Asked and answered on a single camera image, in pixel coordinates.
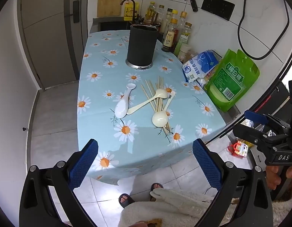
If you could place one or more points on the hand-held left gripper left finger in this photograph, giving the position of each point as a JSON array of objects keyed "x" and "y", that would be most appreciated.
[{"x": 83, "y": 163}]

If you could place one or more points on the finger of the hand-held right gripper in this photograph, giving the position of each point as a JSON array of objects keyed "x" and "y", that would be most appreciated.
[
  {"x": 250, "y": 132},
  {"x": 254, "y": 116}
]

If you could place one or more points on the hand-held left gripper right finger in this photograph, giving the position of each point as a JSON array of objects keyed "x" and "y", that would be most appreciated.
[{"x": 206, "y": 164}]

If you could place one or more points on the cream round-bowl spoon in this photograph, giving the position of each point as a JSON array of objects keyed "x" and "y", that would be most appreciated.
[{"x": 160, "y": 121}]

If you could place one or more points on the white ceramic soup spoon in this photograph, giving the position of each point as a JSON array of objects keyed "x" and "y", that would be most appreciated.
[{"x": 121, "y": 108}]

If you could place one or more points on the pile of chopsticks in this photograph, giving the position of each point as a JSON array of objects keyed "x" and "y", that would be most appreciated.
[{"x": 161, "y": 82}]

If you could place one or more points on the black cylindrical utensil holder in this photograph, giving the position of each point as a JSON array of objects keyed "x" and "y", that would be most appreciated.
[{"x": 141, "y": 45}]

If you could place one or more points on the person's right hand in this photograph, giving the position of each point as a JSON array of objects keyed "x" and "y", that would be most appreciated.
[{"x": 273, "y": 176}]

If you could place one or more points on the red snack box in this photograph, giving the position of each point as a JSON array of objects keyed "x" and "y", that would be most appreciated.
[{"x": 239, "y": 148}]

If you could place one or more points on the green sugar bag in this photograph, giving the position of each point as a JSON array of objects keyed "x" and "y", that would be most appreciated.
[{"x": 231, "y": 80}]

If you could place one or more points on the blue daisy printed tablecloth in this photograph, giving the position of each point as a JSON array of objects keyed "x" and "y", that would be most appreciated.
[{"x": 96, "y": 113}]

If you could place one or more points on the white fleece garment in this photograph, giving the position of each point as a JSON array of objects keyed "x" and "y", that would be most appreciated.
[{"x": 174, "y": 208}]

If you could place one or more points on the person's sandaled foot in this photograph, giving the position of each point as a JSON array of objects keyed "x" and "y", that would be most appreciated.
[
  {"x": 126, "y": 200},
  {"x": 156, "y": 188}
]

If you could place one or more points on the white blue salt bag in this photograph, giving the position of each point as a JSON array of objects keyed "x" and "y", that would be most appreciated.
[{"x": 200, "y": 66}]

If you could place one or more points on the clear jar brown contents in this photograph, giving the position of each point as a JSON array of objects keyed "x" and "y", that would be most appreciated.
[{"x": 192, "y": 56}]

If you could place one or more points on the white lid jar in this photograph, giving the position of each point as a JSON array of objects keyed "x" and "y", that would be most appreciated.
[{"x": 184, "y": 52}]

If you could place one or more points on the dark soy sauce bottle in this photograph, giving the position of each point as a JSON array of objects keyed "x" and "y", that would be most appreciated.
[{"x": 169, "y": 40}]

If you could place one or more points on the clear bottle yellow cap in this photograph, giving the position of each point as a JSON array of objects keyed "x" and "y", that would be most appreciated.
[{"x": 175, "y": 14}]

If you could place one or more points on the grey door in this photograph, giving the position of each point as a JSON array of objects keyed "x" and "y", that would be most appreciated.
[{"x": 46, "y": 28}]

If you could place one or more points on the black sink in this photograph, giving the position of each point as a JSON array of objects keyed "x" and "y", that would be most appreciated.
[{"x": 112, "y": 25}]

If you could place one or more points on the yellow oil bottle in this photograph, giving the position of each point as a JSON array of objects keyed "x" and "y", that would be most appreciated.
[{"x": 151, "y": 11}]

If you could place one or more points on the yellow plastic bottle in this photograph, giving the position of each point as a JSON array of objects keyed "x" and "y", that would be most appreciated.
[{"x": 128, "y": 10}]

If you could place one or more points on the wooden cutting board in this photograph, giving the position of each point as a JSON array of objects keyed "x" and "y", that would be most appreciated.
[{"x": 110, "y": 1}]

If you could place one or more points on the black faucet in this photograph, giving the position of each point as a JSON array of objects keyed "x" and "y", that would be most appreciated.
[{"x": 133, "y": 3}]

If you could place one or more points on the black wall socket panel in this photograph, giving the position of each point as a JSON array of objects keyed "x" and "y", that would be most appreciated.
[{"x": 218, "y": 7}]

